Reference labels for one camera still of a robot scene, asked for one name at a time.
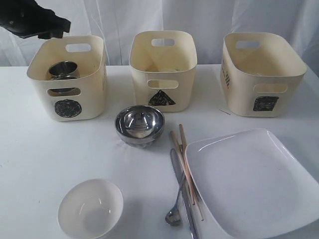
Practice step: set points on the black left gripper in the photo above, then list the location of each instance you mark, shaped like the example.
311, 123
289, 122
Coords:
26, 18

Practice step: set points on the stainless steel bowl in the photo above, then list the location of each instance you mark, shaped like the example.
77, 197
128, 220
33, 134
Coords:
140, 126

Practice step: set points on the white ceramic bowl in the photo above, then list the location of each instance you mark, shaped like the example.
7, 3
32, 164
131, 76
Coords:
90, 210

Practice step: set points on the white square plate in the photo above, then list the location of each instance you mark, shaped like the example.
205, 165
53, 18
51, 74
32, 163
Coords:
253, 187

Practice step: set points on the cream bin with circle mark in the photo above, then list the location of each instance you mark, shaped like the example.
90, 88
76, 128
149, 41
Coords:
88, 53

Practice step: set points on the cream bin with triangle mark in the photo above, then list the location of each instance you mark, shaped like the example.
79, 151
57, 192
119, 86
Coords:
163, 65

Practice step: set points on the white backdrop curtain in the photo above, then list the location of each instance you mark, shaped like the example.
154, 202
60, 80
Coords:
208, 21

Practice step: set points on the steel table knife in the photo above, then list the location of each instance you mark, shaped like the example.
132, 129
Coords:
178, 172

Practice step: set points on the cream bin with square mark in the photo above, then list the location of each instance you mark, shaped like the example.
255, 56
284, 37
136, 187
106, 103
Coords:
259, 73

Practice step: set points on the long steel spoon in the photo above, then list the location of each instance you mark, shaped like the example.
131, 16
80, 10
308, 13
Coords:
173, 217

